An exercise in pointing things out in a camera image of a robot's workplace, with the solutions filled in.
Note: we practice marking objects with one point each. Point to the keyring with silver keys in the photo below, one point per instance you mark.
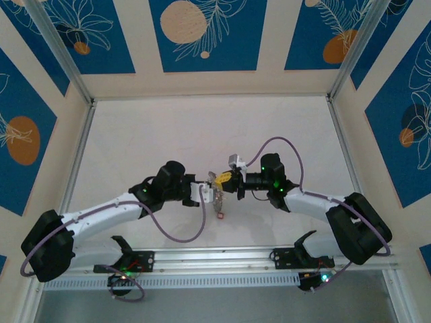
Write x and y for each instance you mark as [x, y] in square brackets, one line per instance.
[219, 202]

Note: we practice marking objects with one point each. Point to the small red key tag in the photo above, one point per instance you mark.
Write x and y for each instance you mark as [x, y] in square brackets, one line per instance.
[221, 215]

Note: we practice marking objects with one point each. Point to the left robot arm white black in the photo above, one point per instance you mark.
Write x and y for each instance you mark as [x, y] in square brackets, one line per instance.
[101, 215]

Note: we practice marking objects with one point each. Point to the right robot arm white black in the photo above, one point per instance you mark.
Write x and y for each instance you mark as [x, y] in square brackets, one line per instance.
[309, 205]

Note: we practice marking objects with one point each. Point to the black controller board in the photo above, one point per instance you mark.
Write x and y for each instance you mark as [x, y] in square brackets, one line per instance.
[116, 279]
[308, 282]

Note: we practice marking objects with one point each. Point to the aluminium table side rail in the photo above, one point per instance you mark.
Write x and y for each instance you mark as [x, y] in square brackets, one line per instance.
[347, 154]
[81, 148]

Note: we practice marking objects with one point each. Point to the aluminium mounting rail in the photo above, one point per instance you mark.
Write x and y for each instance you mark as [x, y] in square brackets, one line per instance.
[208, 260]

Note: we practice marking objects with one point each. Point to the aluminium table back rail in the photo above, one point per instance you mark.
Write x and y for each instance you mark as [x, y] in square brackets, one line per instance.
[208, 97]

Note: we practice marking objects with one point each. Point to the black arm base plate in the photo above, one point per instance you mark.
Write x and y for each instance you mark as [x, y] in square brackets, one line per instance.
[148, 260]
[281, 257]

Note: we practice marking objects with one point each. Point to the aluminium frame post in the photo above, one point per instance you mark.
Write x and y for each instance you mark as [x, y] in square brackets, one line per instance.
[32, 299]
[394, 296]
[357, 47]
[60, 47]

